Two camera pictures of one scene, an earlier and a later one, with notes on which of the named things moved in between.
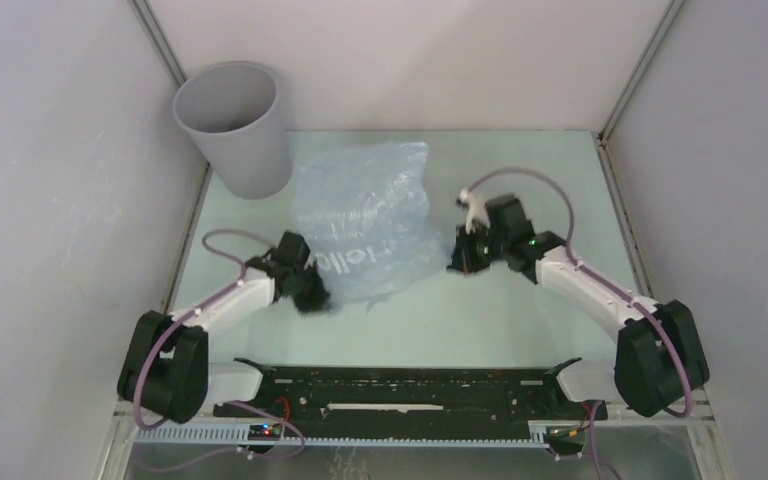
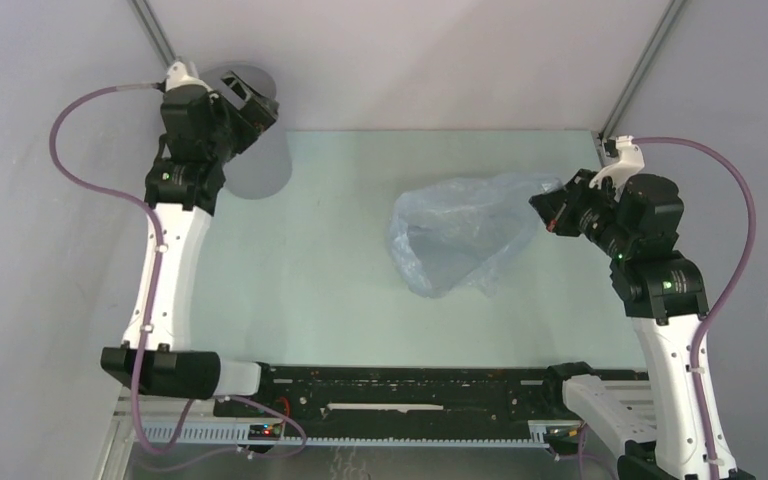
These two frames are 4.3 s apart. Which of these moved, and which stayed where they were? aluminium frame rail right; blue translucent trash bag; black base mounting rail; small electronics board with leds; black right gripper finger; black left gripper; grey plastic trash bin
Moved: black right gripper finger; black left gripper; blue translucent trash bag
Stayed: small electronics board with leds; aluminium frame rail right; grey plastic trash bin; black base mounting rail
